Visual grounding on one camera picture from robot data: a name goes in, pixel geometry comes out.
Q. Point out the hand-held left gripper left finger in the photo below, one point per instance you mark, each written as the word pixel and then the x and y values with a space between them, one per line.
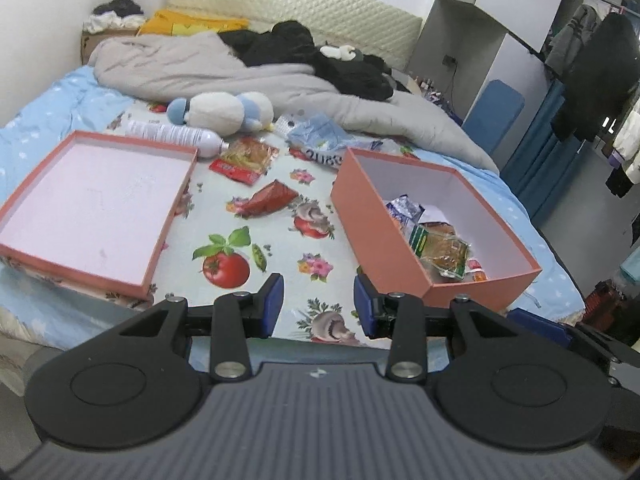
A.
pixel 272 305

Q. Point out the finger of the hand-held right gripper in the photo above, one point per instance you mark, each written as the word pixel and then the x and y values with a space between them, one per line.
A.
pixel 537 322

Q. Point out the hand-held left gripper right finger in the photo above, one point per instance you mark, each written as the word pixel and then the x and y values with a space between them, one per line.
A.
pixel 362 306

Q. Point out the white red label snack packet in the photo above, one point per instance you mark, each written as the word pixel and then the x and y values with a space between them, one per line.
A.
pixel 475 267

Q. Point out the orange cardboard box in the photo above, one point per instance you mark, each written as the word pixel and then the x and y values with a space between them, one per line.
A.
pixel 365 210

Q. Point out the green snack packet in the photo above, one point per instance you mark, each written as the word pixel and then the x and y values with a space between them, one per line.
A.
pixel 445 250

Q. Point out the blue snack packet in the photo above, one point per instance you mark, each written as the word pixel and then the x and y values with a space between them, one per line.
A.
pixel 400 207

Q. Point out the dark red bag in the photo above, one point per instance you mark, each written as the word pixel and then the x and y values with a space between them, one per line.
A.
pixel 605 300

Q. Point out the vegetable print sheet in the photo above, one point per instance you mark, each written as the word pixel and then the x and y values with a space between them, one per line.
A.
pixel 280 240

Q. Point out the clear orange snack packet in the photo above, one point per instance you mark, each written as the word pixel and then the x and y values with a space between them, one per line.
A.
pixel 245 155

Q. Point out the white number bib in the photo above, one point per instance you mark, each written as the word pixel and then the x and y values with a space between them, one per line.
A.
pixel 322 156

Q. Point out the blue curtain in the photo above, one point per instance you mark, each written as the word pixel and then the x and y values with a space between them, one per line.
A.
pixel 540 160

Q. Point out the light blue plastic bag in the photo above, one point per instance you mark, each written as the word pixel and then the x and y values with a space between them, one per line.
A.
pixel 320 132

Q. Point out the clear plastic bag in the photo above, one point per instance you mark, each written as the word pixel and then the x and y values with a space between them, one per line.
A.
pixel 289 122

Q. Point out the white hanging garment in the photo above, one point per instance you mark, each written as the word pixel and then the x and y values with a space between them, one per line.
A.
pixel 627 150

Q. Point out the white spray bottle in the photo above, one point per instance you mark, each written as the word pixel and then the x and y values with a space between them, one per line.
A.
pixel 175 134

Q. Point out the white and blue plush toy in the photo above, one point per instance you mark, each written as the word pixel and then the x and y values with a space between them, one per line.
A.
pixel 220 112

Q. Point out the orange box lid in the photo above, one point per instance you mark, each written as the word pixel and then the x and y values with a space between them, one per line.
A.
pixel 90 200

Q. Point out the blue chair pad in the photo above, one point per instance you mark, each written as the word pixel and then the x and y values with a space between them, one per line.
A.
pixel 495 110

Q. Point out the grey blanket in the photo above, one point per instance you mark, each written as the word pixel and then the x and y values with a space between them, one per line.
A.
pixel 200 65

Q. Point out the black hanging coat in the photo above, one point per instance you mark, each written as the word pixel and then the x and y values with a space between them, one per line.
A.
pixel 600 75

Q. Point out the black clothing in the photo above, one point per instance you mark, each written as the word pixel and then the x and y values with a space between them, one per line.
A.
pixel 290 42

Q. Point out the grey striped hanging jacket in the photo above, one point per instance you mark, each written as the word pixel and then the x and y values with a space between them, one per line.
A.
pixel 570 35

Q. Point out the yellow cloth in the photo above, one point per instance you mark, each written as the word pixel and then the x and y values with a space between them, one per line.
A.
pixel 190 22

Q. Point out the grey white cabinet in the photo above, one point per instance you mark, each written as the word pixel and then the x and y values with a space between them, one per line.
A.
pixel 450 25

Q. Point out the light blue bed sheet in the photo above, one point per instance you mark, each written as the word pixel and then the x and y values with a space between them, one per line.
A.
pixel 50 105

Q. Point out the cream quilted headboard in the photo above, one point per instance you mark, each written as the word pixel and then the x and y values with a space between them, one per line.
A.
pixel 300 0

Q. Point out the brown cardboard box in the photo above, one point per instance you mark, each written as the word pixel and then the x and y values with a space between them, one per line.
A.
pixel 92 45

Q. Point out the pile of clothes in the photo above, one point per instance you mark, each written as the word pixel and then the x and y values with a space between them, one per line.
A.
pixel 115 12

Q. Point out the black wall socket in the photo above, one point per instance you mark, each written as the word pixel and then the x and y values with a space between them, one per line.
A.
pixel 450 61

